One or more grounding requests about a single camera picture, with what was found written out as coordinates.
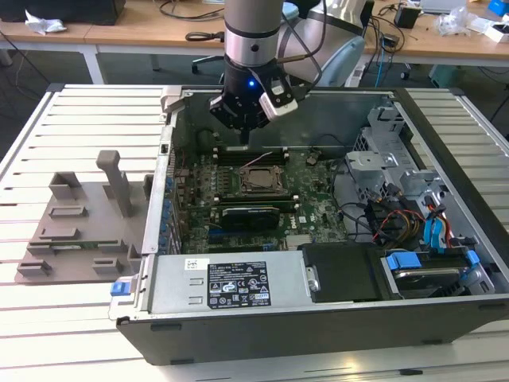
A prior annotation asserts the wire locking lever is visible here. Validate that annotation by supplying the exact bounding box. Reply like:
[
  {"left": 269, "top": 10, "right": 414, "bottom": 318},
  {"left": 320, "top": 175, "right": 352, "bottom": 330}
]
[{"left": 242, "top": 150, "right": 275, "bottom": 168}]

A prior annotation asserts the metal socket cover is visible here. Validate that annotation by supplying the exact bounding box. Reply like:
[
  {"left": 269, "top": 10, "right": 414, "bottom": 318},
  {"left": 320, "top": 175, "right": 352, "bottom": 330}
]
[{"left": 240, "top": 166, "right": 286, "bottom": 195}]

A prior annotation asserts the CPU socket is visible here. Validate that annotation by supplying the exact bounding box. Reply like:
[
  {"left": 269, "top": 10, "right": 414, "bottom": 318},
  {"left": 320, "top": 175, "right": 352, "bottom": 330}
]
[{"left": 237, "top": 164, "right": 288, "bottom": 197}]

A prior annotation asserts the office chair base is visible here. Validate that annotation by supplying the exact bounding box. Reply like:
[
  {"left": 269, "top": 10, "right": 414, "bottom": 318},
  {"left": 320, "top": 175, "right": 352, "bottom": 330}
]
[{"left": 192, "top": 54, "right": 226, "bottom": 76}]

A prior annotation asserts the black RAM slot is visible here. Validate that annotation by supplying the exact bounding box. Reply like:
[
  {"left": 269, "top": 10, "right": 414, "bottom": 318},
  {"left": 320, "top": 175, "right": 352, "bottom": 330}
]
[
  {"left": 213, "top": 147, "right": 290, "bottom": 154},
  {"left": 213, "top": 155, "right": 290, "bottom": 162},
  {"left": 216, "top": 152, "right": 288, "bottom": 158},
  {"left": 216, "top": 159, "right": 288, "bottom": 166}
]

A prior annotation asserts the white power strip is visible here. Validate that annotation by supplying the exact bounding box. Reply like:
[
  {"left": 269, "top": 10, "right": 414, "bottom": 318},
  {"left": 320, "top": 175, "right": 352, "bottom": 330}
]
[{"left": 344, "top": 63, "right": 366, "bottom": 88}]

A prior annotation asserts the black graphics card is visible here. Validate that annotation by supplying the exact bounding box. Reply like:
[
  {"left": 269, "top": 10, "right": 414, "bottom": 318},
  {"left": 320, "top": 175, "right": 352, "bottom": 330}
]
[{"left": 220, "top": 204, "right": 282, "bottom": 232}]

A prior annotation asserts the green motherboard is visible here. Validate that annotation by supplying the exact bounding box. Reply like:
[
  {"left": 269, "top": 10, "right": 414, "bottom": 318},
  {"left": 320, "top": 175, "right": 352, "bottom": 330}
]
[{"left": 170, "top": 150, "right": 353, "bottom": 255}]

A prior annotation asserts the black upright box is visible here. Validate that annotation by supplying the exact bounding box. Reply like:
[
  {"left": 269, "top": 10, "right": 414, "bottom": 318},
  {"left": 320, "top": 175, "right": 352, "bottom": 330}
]
[{"left": 359, "top": 0, "right": 377, "bottom": 31}]

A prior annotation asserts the grey metal drive cage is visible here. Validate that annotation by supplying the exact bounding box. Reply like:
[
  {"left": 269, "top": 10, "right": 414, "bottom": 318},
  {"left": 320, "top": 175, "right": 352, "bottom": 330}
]
[{"left": 344, "top": 103, "right": 445, "bottom": 226}]

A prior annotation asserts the silver finned heatsink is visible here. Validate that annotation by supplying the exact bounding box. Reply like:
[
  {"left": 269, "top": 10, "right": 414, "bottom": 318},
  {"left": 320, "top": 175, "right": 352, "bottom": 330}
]
[{"left": 286, "top": 234, "right": 314, "bottom": 251}]

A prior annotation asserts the small black power adapter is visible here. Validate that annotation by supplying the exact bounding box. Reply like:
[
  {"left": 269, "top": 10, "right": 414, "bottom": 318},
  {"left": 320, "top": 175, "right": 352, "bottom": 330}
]
[{"left": 393, "top": 6, "right": 422, "bottom": 29}]

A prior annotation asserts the black computer box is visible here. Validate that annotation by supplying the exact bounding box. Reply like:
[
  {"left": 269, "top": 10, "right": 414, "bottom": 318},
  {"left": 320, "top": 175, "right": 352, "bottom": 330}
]
[{"left": 0, "top": 0, "right": 127, "bottom": 25}]

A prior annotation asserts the grey brown parts rack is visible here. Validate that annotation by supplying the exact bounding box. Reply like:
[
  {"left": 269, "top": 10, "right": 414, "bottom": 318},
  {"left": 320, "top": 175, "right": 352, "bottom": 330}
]
[{"left": 14, "top": 149, "right": 155, "bottom": 287}]

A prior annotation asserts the black power supply label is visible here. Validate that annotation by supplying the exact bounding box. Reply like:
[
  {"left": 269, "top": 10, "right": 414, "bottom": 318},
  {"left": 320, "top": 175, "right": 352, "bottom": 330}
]
[{"left": 206, "top": 260, "right": 270, "bottom": 310}]

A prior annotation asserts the long wooden desk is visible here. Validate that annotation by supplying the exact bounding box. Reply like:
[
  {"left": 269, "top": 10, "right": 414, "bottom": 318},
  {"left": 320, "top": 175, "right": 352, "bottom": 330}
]
[{"left": 0, "top": 0, "right": 509, "bottom": 85}]

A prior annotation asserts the crumpled white paper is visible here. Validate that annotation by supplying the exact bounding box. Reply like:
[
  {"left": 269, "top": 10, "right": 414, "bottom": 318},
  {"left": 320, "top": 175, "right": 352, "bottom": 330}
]
[{"left": 24, "top": 8, "right": 68, "bottom": 35}]

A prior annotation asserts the teal plastic bin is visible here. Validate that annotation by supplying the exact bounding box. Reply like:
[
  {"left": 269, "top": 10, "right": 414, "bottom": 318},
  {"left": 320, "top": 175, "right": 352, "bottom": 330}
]
[{"left": 428, "top": 64, "right": 464, "bottom": 88}]

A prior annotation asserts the grey power supply unit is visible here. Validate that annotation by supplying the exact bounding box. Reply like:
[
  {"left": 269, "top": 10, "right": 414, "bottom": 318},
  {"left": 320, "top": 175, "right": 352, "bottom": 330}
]
[{"left": 146, "top": 253, "right": 310, "bottom": 314}]

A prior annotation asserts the black plastic shroud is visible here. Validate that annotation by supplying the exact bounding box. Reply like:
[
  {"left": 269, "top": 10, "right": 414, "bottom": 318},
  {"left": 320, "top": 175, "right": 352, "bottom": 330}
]
[{"left": 297, "top": 241, "right": 394, "bottom": 304}]

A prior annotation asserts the grey flat device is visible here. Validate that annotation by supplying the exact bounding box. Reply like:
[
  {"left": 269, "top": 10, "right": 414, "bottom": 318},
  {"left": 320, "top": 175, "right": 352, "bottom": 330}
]
[{"left": 420, "top": 0, "right": 467, "bottom": 14}]

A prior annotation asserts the clear plastic bag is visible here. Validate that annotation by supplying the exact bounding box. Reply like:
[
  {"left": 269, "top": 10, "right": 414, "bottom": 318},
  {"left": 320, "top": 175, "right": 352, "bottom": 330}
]
[{"left": 434, "top": 6, "right": 480, "bottom": 37}]

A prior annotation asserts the green RAM stick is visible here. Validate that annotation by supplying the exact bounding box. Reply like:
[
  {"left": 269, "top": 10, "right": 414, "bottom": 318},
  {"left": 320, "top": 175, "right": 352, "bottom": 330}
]
[{"left": 50, "top": 242, "right": 122, "bottom": 253}]

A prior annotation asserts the blue case latch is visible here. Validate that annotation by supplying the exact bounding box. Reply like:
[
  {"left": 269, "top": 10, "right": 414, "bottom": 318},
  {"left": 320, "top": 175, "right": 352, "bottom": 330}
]
[{"left": 110, "top": 279, "right": 133, "bottom": 298}]

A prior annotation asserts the open black PC case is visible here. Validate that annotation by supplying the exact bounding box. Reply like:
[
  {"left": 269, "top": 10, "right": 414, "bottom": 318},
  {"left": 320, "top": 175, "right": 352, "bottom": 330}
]
[{"left": 109, "top": 84, "right": 509, "bottom": 366}]

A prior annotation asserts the white cardboard box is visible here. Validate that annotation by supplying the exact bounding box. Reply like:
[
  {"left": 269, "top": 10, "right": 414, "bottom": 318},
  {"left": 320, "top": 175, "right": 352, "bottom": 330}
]
[{"left": 468, "top": 15, "right": 509, "bottom": 44}]

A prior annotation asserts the hard disk in blue carrier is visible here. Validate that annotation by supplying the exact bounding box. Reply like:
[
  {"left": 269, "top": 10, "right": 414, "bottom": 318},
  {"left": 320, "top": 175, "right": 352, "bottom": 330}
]
[{"left": 379, "top": 248, "right": 485, "bottom": 300}]

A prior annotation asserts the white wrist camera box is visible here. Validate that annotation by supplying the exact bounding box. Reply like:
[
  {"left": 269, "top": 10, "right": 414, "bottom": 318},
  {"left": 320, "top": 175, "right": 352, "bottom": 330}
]
[{"left": 258, "top": 77, "right": 299, "bottom": 119}]

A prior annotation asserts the black camera cable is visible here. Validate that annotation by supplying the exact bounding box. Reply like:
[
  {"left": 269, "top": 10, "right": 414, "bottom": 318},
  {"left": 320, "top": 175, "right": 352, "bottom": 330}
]
[{"left": 274, "top": 0, "right": 325, "bottom": 89}]

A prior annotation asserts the grey case release handle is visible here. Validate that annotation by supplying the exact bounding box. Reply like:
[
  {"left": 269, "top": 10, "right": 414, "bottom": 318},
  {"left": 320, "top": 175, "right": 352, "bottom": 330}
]
[{"left": 159, "top": 85, "right": 187, "bottom": 116}]

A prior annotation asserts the black power cable bundle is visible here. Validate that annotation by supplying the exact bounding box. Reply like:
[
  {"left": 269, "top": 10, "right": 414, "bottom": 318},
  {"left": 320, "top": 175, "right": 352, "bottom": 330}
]
[{"left": 363, "top": 181, "right": 403, "bottom": 242}]

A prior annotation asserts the red yellow wire bundle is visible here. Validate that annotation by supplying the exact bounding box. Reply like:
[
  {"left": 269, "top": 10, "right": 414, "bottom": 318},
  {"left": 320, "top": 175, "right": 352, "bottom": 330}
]
[{"left": 371, "top": 209, "right": 427, "bottom": 244}]

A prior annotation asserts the blue flat data cable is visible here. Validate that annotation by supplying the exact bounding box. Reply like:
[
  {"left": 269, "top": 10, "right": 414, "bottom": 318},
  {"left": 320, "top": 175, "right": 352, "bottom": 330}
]
[
  {"left": 422, "top": 217, "right": 438, "bottom": 254},
  {"left": 431, "top": 203, "right": 453, "bottom": 255}
]

